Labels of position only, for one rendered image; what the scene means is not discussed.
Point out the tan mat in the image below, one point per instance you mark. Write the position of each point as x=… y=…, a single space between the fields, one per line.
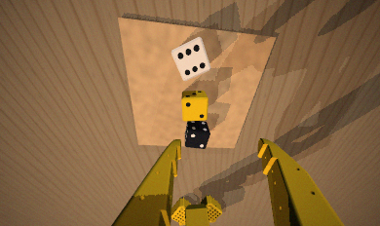
x=237 y=61

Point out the yellow die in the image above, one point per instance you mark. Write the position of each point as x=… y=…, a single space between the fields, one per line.
x=194 y=106

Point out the black die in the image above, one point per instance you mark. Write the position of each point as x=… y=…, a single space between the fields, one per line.
x=197 y=134

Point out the white die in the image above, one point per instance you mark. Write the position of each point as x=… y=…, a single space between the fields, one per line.
x=191 y=59

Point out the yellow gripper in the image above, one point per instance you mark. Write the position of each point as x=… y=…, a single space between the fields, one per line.
x=295 y=198

